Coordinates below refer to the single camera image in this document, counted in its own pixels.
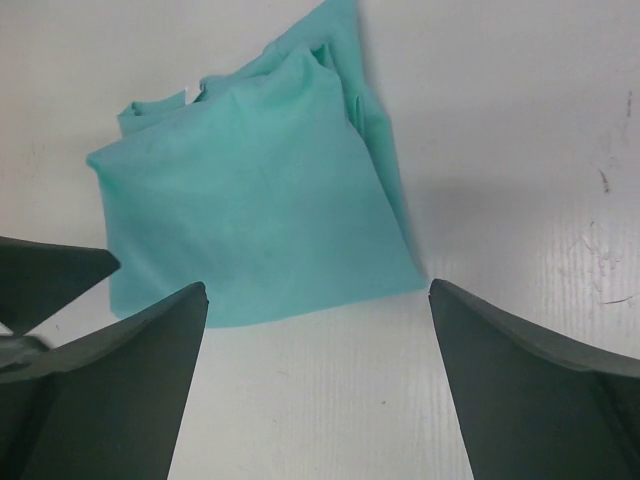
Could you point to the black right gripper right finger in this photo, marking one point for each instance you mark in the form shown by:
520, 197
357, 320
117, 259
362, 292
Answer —
532, 403

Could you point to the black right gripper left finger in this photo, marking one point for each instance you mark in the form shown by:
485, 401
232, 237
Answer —
108, 405

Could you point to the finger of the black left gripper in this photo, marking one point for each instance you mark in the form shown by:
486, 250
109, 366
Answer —
38, 279

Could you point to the teal t shirt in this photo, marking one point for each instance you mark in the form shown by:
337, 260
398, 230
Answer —
277, 187

